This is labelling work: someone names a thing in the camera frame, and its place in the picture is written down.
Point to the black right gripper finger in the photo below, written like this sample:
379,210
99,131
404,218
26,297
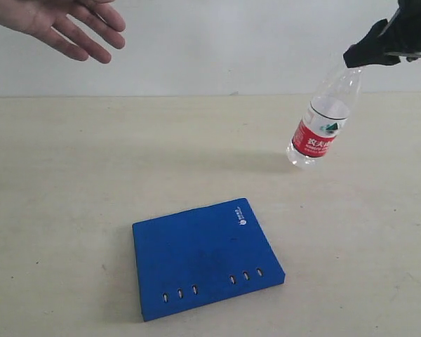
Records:
389,58
370,41

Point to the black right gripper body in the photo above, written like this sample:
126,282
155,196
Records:
401,37

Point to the clear water bottle red label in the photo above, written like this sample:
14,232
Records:
327,113

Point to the blue ring binder notebook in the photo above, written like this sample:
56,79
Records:
201,256

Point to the person's open hand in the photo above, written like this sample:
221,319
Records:
51,23

